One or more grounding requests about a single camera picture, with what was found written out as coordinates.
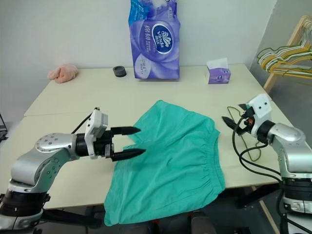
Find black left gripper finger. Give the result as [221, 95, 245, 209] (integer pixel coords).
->
[111, 126, 142, 137]
[112, 149, 147, 162]

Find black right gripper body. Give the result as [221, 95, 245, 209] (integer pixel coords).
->
[236, 104, 256, 136]

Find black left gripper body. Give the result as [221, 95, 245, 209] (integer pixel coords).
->
[93, 129, 116, 162]

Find green shorts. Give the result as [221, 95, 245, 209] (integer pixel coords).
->
[103, 99, 226, 226]

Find wooden hanger rack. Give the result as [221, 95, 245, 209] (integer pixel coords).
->
[263, 15, 312, 95]

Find small purple tissue box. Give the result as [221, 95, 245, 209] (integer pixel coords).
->
[205, 58, 232, 85]

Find black round tape roll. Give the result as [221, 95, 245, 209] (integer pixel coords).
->
[112, 65, 128, 79]

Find pink crumpled cloth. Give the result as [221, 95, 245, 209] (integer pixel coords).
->
[47, 63, 79, 84]

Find purple tissue roll pack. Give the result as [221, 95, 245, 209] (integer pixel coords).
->
[127, 0, 182, 81]

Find dark rounded shape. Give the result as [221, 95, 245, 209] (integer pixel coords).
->
[189, 210, 215, 234]

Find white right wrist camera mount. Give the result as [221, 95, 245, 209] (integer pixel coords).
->
[245, 93, 273, 137]

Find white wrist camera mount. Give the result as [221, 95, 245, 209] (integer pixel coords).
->
[84, 107, 109, 159]
[245, 93, 273, 137]

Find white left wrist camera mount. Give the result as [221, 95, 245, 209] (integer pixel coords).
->
[84, 107, 109, 159]

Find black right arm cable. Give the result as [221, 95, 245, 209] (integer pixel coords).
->
[232, 116, 284, 182]

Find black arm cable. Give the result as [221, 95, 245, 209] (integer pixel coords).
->
[232, 116, 284, 182]
[71, 113, 93, 135]

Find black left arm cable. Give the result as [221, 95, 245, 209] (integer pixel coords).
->
[71, 113, 93, 135]

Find yellow wire hanger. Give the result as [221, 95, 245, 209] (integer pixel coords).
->
[259, 50, 312, 73]

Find green wire hanger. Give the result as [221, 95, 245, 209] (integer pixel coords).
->
[267, 64, 312, 85]

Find white wire hanger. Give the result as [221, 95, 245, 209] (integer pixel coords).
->
[255, 45, 312, 64]

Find black table frame bar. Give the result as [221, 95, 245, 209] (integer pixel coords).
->
[40, 208, 103, 229]
[234, 184, 285, 210]

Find black metal wire stand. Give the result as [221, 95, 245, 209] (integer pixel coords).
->
[0, 113, 8, 141]

